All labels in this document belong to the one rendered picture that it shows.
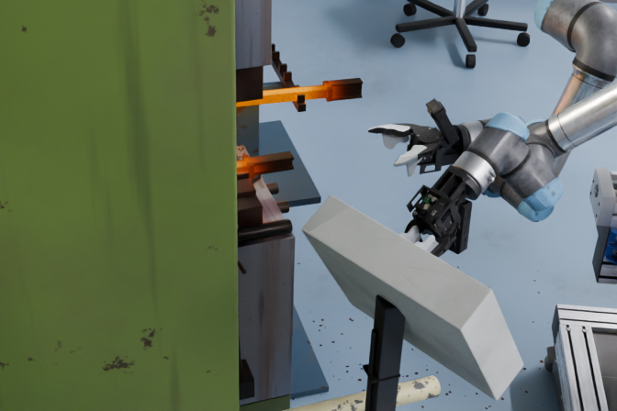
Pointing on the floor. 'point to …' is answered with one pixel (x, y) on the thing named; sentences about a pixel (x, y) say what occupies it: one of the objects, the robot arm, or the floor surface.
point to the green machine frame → (117, 180)
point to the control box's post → (387, 354)
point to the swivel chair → (460, 16)
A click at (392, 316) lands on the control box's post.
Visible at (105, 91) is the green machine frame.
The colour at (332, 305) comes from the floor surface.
